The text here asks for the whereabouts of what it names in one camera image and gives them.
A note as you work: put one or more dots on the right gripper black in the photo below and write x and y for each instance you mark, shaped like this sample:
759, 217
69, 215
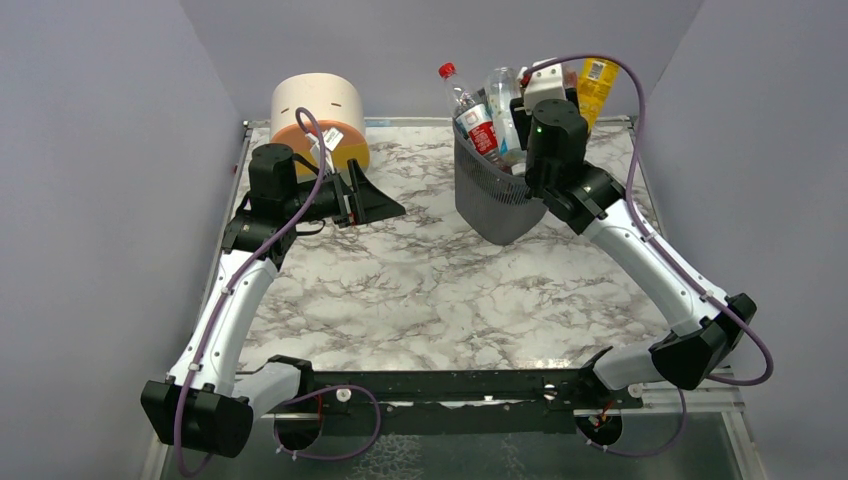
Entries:
519, 118

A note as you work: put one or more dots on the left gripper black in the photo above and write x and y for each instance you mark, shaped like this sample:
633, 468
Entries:
353, 196

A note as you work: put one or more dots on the clear bottle white blue label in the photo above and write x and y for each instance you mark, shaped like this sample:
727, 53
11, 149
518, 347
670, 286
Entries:
500, 88

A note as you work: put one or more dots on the clear bottle red label front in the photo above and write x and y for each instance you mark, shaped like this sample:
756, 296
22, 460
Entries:
471, 116

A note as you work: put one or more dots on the yellow drink bottle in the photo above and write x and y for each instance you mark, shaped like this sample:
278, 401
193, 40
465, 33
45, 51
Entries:
594, 85

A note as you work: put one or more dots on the grey mesh waste bin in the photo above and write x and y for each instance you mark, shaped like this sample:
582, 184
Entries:
495, 203

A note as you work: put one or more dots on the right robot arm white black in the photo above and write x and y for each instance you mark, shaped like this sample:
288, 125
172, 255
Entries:
705, 322

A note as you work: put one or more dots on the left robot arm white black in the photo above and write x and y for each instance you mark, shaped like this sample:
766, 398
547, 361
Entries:
202, 405

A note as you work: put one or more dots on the cream orange round drum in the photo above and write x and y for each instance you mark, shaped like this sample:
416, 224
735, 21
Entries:
334, 102

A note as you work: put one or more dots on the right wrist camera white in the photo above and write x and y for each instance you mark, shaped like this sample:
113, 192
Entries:
548, 83

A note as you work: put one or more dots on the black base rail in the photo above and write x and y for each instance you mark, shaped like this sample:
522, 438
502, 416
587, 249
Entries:
450, 402

